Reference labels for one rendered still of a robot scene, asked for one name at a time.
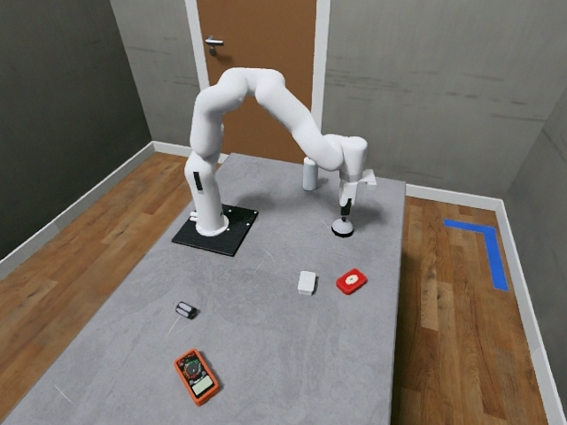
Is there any silver service bell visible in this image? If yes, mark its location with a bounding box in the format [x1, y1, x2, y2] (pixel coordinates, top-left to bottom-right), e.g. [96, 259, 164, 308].
[331, 217, 353, 238]

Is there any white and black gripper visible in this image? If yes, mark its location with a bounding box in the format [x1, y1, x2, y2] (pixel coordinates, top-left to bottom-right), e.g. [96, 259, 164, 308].
[338, 176, 358, 215]

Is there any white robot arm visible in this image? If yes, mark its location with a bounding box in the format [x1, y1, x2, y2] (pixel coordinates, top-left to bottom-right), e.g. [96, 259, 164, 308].
[185, 68, 377, 236]

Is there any white plastic bottle with blue cap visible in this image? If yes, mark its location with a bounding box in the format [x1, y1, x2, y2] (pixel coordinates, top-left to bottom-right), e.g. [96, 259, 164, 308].
[303, 157, 318, 191]

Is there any orange pocket multimeter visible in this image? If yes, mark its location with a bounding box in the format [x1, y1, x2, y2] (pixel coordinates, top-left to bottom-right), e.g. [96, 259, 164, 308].
[174, 349, 220, 406]

